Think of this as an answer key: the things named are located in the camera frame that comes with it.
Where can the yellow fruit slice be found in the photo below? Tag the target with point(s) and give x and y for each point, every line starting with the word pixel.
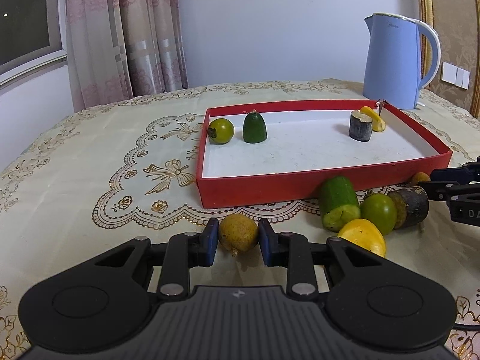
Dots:
pixel 377 122
pixel 362 234

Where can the brown longan with stem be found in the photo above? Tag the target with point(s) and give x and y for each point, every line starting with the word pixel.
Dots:
pixel 420 178

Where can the cucumber tip piece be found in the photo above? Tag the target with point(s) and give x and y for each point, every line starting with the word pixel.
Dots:
pixel 255 129

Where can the window with white frame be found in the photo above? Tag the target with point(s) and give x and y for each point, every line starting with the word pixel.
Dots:
pixel 22 11

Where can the light blue electric kettle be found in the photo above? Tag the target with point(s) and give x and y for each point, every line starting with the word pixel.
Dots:
pixel 390 63

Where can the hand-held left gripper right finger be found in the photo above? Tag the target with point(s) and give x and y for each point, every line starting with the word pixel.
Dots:
pixel 265 242

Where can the round green fruit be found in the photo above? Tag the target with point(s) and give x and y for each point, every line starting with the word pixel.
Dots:
pixel 223 130
pixel 378 210

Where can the pink floral curtain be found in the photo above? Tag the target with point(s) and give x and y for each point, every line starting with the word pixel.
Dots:
pixel 127 45

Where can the cucumber cylinder piece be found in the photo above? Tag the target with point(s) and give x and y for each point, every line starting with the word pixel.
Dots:
pixel 337 198

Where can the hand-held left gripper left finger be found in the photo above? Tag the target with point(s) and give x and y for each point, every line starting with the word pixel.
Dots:
pixel 211 240

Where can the white wall switch panel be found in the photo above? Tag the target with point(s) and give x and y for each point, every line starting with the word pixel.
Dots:
pixel 454 75

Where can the red cardboard box tray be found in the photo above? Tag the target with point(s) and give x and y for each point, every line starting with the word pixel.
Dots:
pixel 292 150

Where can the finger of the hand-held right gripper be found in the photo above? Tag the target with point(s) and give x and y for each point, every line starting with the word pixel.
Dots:
pixel 450 174
pixel 435 189

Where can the dark sugarcane piece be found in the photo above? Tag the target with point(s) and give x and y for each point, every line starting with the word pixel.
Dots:
pixel 412 204
pixel 360 129

